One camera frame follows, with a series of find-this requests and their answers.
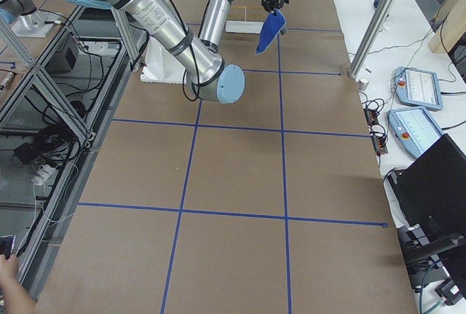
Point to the black monitor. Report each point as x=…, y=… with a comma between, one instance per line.
x=431, y=191

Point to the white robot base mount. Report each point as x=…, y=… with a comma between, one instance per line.
x=160, y=66

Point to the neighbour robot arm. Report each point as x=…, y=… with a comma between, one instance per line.
x=25, y=18

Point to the blue microfiber towel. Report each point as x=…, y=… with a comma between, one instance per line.
x=274, y=25

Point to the aluminium camera post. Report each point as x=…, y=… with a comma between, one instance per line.
x=369, y=37

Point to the white towel rack base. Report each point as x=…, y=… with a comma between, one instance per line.
x=243, y=27

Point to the person's hand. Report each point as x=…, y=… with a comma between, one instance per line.
x=16, y=298

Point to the teach pendant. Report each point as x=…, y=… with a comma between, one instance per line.
x=415, y=128
x=415, y=87

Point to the aluminium table frame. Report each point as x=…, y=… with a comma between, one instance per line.
x=62, y=82

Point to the black USB hub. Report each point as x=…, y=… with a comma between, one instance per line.
x=371, y=116

